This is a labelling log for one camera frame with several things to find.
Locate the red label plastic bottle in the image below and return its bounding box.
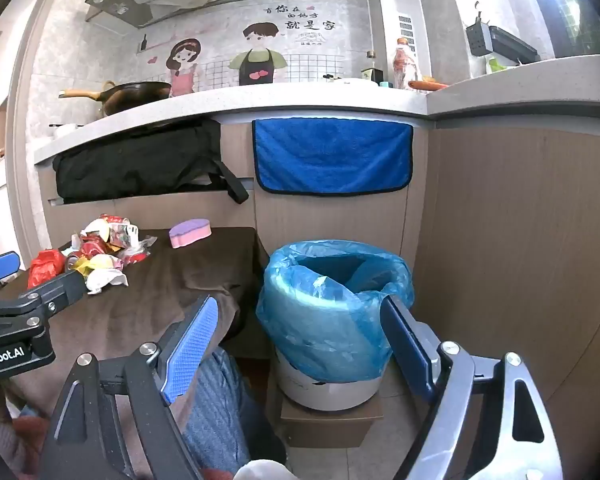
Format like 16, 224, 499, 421
392, 38, 421, 91

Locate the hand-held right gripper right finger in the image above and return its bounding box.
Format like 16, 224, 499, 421
380, 295, 563, 480

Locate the white trash bin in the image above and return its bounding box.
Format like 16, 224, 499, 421
275, 347, 383, 411

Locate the black dish rack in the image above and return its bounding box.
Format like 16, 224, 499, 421
487, 26, 540, 63

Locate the clear plastic bag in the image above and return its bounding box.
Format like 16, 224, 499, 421
117, 235, 157, 263

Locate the blue towel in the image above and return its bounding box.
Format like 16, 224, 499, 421
251, 117, 414, 196

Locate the colourful tissue pack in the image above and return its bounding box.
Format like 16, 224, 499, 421
111, 224, 141, 250

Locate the black wok with wooden handle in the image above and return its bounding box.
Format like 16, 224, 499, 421
58, 81, 172, 117

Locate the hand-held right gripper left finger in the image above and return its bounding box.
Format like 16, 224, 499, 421
40, 295, 220, 480

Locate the black fabric bag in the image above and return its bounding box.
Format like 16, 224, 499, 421
52, 120, 251, 206

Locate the white paper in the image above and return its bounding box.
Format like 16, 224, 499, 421
85, 267, 130, 295

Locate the black utensil holder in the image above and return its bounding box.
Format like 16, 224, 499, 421
466, 17, 493, 56

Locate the cartoon wall sticker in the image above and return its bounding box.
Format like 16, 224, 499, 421
135, 0, 371, 98

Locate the pink and purple sponge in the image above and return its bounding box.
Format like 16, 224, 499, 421
169, 217, 212, 249

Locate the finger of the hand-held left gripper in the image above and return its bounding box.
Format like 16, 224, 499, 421
27, 271, 88, 318
0, 251, 22, 288

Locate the grey kitchen countertop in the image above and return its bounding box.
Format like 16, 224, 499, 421
32, 55, 600, 166

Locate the person's leg in blue trousers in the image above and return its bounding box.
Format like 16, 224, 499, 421
180, 350, 287, 467

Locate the brown cardboard box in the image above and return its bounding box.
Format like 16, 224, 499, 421
280, 392, 383, 448

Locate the yellow snack packet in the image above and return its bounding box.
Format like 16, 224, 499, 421
75, 254, 118, 277

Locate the red plastic bag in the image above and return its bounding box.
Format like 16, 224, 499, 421
27, 249, 67, 289

